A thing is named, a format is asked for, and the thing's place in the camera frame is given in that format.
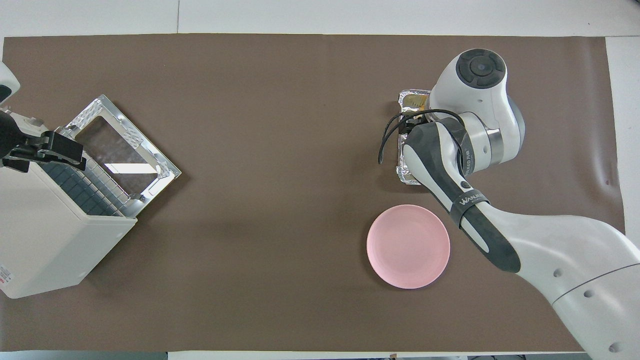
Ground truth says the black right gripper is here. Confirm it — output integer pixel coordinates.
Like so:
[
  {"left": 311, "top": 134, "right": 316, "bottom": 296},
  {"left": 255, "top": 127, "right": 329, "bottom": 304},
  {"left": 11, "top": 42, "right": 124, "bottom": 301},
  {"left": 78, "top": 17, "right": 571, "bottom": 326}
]
[{"left": 399, "top": 114, "right": 430, "bottom": 134}]

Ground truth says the aluminium foil tray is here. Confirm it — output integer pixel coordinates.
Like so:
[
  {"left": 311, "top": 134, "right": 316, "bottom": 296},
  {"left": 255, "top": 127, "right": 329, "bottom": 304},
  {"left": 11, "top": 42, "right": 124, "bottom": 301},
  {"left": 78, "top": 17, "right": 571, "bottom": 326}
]
[{"left": 397, "top": 88, "right": 434, "bottom": 187}]

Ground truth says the metal wire oven rack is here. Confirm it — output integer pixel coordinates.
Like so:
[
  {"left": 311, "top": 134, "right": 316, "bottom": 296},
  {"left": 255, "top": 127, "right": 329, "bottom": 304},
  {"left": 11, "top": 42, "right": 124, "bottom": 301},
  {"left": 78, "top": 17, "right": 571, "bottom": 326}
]
[{"left": 39, "top": 159, "right": 139, "bottom": 219}]

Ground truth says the pink round plate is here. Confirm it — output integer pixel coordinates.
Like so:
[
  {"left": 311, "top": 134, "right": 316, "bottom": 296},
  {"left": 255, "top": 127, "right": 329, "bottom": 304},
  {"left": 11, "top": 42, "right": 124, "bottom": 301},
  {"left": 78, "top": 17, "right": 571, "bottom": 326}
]
[{"left": 366, "top": 204, "right": 451, "bottom": 290}]

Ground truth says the cream white toaster oven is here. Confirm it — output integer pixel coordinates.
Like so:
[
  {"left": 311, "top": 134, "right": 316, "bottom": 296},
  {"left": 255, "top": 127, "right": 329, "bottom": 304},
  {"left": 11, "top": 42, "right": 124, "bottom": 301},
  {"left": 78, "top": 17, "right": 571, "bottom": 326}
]
[{"left": 0, "top": 111, "right": 139, "bottom": 300}]

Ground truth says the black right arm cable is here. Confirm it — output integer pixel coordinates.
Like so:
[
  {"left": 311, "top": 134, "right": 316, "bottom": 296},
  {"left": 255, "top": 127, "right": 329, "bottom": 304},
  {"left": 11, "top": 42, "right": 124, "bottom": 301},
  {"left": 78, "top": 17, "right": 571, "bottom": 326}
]
[{"left": 378, "top": 108, "right": 469, "bottom": 174}]

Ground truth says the glass oven door metal frame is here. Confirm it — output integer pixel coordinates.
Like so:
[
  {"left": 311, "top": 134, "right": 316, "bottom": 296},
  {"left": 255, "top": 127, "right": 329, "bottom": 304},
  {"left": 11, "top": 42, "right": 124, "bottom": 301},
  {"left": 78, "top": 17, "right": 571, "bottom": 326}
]
[{"left": 66, "top": 94, "right": 182, "bottom": 207}]

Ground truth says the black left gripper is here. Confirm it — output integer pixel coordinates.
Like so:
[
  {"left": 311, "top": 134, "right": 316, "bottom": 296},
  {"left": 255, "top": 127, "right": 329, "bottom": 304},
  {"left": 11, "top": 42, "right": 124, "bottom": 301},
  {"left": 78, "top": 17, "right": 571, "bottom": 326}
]
[{"left": 0, "top": 110, "right": 88, "bottom": 174}]

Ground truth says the brown table mat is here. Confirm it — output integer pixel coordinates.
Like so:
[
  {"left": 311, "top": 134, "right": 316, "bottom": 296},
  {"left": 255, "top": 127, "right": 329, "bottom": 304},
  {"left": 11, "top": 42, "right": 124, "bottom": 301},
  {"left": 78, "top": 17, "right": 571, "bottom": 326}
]
[{"left": 0, "top": 33, "right": 638, "bottom": 353}]

